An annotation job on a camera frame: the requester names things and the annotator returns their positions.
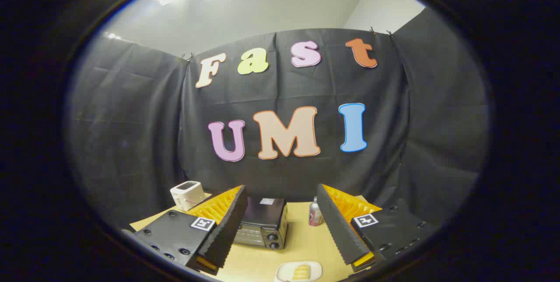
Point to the white pop-up toaster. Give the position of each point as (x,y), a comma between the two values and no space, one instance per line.
(188,195)

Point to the black toaster oven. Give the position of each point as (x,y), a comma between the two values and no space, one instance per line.
(267,216)

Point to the white square plate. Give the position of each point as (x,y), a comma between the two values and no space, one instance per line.
(284,271)

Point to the pink labelled bottle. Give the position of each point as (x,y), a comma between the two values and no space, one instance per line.
(315,216)

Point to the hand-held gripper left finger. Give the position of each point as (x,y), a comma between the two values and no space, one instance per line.
(227,229)

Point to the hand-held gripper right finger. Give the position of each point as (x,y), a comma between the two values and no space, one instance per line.
(339,229)

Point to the sliced yellow bread loaf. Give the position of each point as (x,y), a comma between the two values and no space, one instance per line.
(301,272)

